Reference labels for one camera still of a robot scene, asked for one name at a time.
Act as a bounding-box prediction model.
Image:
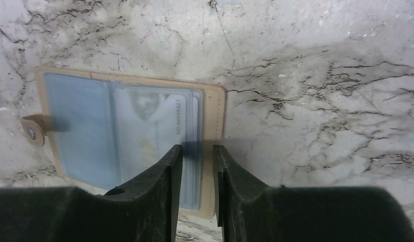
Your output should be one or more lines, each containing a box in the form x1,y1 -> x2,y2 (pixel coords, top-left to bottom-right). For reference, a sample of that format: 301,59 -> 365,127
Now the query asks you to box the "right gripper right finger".
213,145 -> 414,241

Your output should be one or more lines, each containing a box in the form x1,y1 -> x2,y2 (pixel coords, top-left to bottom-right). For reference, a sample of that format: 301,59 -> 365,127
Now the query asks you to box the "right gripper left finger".
0,145 -> 183,241

